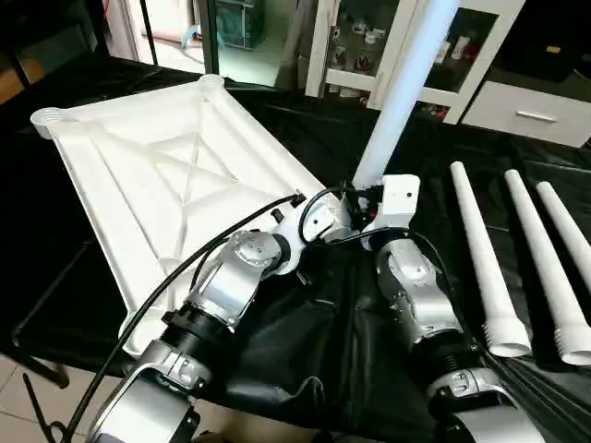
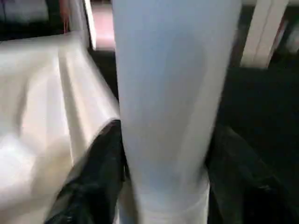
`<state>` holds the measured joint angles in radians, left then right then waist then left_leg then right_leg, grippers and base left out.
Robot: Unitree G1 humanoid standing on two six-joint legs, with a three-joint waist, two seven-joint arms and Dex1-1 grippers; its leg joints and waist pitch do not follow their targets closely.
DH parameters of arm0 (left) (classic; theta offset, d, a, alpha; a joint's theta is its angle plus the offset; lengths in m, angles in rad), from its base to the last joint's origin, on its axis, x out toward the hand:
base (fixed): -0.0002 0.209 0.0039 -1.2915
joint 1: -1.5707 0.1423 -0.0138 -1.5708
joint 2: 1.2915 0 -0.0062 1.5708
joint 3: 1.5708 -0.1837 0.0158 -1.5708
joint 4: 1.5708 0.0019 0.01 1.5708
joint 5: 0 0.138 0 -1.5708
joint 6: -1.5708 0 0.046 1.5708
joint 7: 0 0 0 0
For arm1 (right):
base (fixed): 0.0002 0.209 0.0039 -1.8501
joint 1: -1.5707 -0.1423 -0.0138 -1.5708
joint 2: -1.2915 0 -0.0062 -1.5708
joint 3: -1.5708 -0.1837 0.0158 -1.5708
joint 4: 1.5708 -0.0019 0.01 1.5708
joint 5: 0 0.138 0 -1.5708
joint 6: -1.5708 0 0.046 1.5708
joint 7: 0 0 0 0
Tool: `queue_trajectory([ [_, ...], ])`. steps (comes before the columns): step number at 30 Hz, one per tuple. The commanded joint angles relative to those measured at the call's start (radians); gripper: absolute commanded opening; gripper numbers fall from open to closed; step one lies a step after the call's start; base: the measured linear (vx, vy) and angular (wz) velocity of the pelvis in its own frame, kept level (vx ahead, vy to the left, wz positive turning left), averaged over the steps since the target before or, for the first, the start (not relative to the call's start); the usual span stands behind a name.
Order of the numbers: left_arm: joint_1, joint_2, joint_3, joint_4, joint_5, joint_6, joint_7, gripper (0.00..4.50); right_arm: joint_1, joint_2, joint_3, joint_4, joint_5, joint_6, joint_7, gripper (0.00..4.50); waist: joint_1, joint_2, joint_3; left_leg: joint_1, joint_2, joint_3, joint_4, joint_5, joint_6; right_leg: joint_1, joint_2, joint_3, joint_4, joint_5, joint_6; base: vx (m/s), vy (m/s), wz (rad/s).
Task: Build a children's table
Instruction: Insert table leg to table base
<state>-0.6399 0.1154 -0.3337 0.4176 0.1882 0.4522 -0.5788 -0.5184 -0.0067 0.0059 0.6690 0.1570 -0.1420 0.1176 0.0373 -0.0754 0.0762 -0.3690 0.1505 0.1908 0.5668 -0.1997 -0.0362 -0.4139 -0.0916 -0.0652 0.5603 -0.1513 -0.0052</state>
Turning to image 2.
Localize white glass door cabinet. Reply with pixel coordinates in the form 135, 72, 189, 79
240, 0, 299, 70

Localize white plastic table top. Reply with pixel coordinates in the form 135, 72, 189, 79
0, 30, 124, 224

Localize white plastic table leg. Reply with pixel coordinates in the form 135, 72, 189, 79
111, 0, 243, 224

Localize black table mat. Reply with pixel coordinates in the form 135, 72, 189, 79
88, 47, 299, 196

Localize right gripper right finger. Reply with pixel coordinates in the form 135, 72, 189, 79
207, 124, 299, 224

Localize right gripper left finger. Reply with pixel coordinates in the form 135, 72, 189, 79
44, 120, 126, 224

